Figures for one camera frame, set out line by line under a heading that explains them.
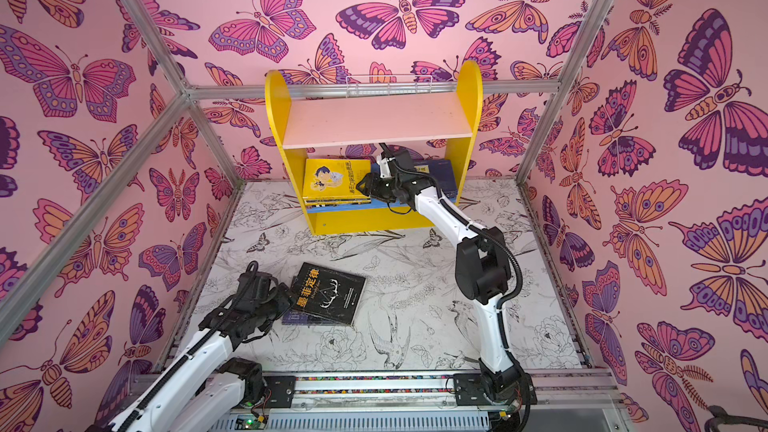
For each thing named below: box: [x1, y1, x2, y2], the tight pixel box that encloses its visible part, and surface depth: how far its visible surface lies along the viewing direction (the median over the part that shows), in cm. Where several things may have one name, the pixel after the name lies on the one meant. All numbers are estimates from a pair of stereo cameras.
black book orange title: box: [292, 262, 367, 326], surface depth 89 cm
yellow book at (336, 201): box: [303, 197, 372, 206], surface depth 94 cm
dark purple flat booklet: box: [282, 310, 347, 326], surface depth 86 cm
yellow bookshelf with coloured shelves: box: [266, 61, 483, 236], surface depth 85 cm
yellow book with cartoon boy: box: [303, 158, 371, 198], surface depth 96 cm
